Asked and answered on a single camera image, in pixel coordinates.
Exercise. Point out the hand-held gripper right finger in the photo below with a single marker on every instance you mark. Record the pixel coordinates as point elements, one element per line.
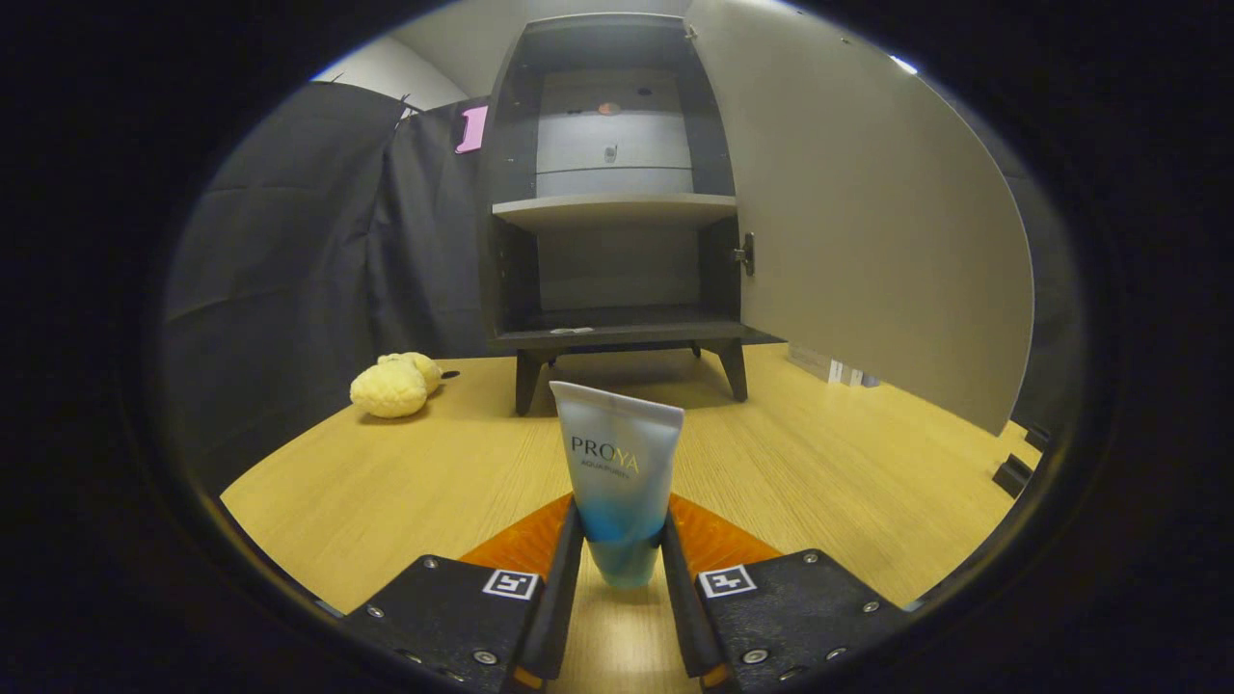
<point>686,617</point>

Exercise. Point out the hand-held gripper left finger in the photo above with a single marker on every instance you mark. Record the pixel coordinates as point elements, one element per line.
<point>554,617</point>

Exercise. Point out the white blue cosmetic tube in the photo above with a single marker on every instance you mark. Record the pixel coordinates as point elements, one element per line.
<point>617,453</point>

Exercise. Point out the beige cabinet door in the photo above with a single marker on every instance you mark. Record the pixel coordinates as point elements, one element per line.
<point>868,222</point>

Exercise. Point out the yellow plush toy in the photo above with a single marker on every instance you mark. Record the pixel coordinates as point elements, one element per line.
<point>390,387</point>

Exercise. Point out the white spine book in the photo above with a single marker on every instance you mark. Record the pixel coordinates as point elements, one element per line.
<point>842,372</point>

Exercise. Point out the small black block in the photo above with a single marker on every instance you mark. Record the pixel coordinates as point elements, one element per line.
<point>1037,438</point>
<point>1012,475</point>

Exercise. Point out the black door hinge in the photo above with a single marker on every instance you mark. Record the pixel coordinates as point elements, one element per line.
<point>745,253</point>

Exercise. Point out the white cabinet shelf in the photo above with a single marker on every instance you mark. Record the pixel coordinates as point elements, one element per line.
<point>617,209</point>

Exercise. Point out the black backdrop cloth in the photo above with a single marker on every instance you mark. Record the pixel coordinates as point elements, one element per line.
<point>289,241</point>

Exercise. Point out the striped ceiling light panel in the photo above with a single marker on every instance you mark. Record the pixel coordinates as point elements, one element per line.
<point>903,65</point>

